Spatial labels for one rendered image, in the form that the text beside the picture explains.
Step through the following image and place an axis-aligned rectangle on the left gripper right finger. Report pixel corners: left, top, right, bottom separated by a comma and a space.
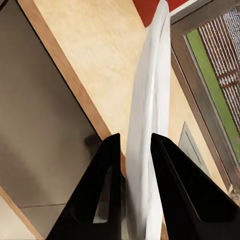
150, 133, 240, 240

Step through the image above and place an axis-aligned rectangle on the saucer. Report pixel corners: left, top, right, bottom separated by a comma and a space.
125, 0, 171, 240

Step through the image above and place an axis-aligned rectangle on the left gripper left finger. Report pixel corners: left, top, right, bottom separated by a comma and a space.
46, 133, 122, 240

